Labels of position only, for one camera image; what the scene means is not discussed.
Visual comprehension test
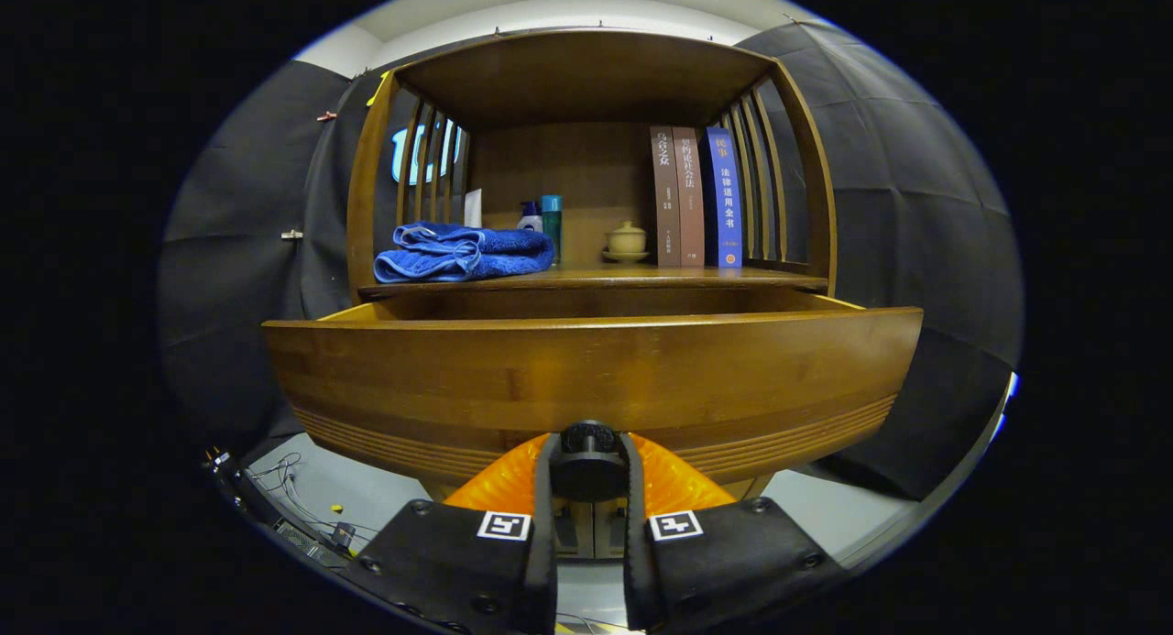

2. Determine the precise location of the blue book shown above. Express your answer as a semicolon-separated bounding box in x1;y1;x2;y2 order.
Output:
701;126;743;269

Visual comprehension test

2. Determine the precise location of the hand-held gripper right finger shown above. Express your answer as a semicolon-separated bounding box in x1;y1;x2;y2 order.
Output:
619;432;849;632

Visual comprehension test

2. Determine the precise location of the wooden cabinet door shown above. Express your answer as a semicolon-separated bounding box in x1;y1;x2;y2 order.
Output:
556;502;593;559
593;502;628;559

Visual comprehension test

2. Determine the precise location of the wooden countertop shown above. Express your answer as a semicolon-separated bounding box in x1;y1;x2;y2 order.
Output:
357;264;828;297

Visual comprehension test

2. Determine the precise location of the teal bottle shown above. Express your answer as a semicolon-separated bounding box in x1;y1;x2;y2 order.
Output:
541;194;564;268

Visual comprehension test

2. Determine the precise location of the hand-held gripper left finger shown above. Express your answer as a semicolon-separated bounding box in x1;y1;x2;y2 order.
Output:
351;432;562;635

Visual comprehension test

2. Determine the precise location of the wooden drawer with black knob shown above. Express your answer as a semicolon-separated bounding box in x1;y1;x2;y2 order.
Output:
263;287;925;506

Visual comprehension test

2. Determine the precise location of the beige lidded teacup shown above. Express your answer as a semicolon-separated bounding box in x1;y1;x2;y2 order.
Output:
603;220;650;263

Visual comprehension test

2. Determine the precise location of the dark brown book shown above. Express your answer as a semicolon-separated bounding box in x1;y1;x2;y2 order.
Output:
650;126;682;268

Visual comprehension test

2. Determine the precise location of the wooden cabinet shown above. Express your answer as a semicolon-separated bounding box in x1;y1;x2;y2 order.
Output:
346;27;838;563

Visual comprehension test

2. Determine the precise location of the reddish brown book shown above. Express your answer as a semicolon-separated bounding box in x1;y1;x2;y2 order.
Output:
673;126;706;268

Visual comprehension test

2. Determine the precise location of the folded blue towel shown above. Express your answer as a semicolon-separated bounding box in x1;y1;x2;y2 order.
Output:
374;221;556;284

